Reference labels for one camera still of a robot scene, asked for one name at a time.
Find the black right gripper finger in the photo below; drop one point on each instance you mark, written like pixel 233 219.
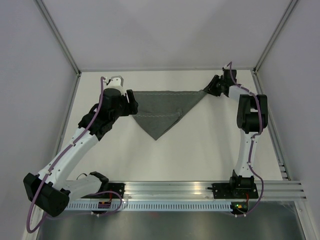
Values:
pixel 214 83
pixel 212 90

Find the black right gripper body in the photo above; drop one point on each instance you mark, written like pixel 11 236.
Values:
pixel 221 82

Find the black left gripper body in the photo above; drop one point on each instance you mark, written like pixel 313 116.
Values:
pixel 123 110

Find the grey cloth napkin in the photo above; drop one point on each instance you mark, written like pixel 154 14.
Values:
pixel 159 111

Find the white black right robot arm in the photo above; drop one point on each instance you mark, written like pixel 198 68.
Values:
pixel 251 119

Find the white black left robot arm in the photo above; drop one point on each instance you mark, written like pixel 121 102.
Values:
pixel 49 188

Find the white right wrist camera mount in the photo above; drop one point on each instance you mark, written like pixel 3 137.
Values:
pixel 226 67

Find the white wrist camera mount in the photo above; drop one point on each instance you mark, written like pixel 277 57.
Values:
pixel 226 67
pixel 115 82

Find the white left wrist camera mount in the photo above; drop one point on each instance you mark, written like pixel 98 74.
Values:
pixel 115 82

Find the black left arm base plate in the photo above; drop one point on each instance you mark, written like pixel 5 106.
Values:
pixel 118 188

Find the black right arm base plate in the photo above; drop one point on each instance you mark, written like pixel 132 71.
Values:
pixel 227 191

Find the white slotted cable duct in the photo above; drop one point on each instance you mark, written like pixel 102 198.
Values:
pixel 151 206

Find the aluminium right frame post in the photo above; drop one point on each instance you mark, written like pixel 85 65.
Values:
pixel 275 34

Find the aluminium frame post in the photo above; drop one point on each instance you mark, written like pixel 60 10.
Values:
pixel 57 35
pixel 275 34

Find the aluminium front rail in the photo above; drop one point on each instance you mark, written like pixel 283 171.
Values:
pixel 275 190

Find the aluminium left frame post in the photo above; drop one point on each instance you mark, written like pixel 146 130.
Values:
pixel 57 35

